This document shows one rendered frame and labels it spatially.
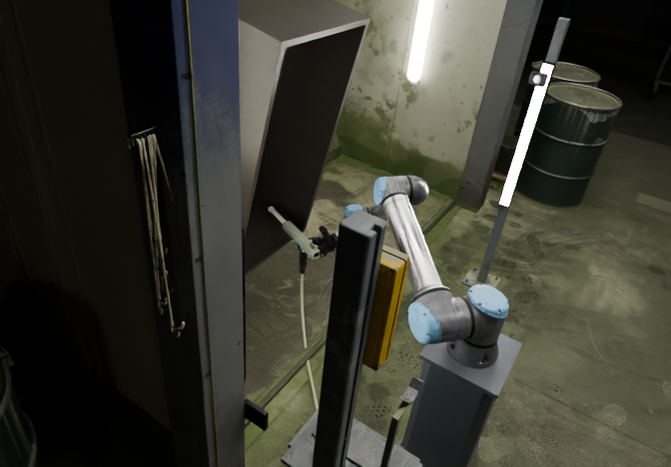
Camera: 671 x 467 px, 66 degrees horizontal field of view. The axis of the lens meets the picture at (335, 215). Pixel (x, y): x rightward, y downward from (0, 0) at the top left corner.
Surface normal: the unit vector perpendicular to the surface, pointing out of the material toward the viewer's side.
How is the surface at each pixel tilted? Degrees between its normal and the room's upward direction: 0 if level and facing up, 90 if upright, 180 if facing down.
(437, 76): 90
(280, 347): 0
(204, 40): 90
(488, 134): 90
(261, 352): 0
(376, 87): 90
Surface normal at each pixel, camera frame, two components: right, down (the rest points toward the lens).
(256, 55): -0.53, 0.41
